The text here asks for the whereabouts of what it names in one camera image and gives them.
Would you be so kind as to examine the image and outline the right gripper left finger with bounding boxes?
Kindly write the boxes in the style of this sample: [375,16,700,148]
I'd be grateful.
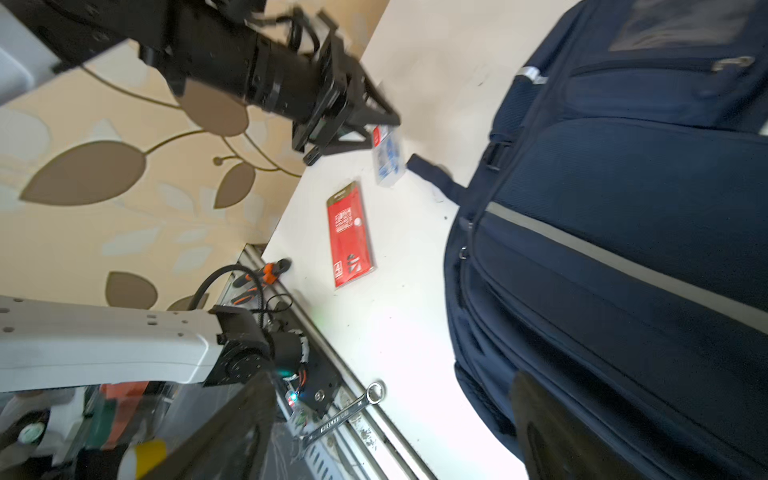
[144,373,276,480]

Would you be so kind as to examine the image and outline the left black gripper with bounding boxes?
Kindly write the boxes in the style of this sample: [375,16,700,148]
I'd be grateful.
[139,1,401,166]

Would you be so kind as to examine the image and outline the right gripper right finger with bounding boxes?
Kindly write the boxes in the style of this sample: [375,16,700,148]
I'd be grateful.
[509,373,643,480]

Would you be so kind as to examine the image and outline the red booklet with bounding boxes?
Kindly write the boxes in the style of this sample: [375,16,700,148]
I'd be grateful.
[326,180,375,288]

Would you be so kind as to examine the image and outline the navy blue student backpack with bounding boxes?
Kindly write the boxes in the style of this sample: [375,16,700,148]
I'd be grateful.
[407,1,767,479]

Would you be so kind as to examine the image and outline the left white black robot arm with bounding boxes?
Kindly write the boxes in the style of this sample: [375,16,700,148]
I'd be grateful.
[1,1,384,392]

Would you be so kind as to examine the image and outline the silver combination wrench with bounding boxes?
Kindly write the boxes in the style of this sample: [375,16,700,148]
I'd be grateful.
[297,381,387,456]

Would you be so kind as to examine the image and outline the orange black pliers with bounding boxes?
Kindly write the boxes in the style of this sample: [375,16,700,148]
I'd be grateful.
[231,258,292,306]

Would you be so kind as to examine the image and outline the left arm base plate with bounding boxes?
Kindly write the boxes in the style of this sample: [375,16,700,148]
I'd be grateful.
[266,326,342,420]

